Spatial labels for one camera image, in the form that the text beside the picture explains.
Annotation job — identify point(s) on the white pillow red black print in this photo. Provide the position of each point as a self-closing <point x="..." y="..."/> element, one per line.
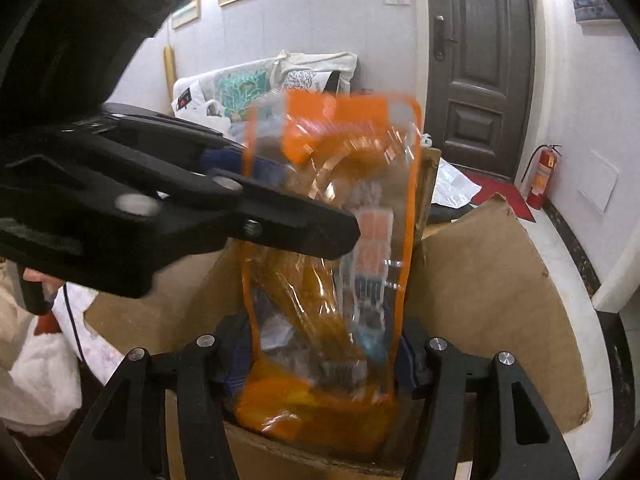
<point x="187" y="100"/>

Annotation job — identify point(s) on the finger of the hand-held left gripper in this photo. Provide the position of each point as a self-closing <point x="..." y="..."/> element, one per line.
<point x="220" y="160"/>
<point x="300" y="232"/>

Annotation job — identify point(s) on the cream tote bag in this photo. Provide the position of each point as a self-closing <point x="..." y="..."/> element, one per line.
<point x="310" y="67"/>

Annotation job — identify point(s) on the white wall panel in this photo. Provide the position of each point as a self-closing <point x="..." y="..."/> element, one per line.
<point x="597" y="182"/>

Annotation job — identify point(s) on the red doormat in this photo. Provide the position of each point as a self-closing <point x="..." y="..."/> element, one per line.
<point x="500" y="195"/>

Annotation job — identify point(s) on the small mountain painting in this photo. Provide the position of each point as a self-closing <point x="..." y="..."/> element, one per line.
<point x="187" y="10"/>

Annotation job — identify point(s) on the orange snack packet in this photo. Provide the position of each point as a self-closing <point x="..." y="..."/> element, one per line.
<point x="320" y="125"/>

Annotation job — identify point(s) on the teal coral pillow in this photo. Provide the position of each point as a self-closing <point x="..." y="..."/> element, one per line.
<point x="240" y="92"/>

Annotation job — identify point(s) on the cardboard box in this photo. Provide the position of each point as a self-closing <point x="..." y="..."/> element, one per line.
<point x="475" y="280"/>

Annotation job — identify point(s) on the red fire extinguisher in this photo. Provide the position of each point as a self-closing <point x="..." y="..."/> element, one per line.
<point x="540" y="180"/>

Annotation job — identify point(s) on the person's left hand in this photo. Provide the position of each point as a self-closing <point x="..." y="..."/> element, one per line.
<point x="34" y="275"/>

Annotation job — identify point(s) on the white plastic sack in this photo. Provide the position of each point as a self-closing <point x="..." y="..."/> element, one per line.
<point x="45" y="385"/>

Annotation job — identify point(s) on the yellow rolled mat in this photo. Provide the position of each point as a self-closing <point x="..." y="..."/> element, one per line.
<point x="170" y="75"/>

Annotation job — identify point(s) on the crumpled white plastic sheet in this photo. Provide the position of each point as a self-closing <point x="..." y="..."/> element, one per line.
<point x="450" y="185"/>

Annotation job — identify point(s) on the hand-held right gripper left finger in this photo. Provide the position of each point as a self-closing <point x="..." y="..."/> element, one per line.
<point x="195" y="385"/>

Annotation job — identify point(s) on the dark brown door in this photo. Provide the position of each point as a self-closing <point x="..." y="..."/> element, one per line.
<point x="475" y="60"/>

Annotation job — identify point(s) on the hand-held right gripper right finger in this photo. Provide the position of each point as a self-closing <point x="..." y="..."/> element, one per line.
<point x="450" y="385"/>

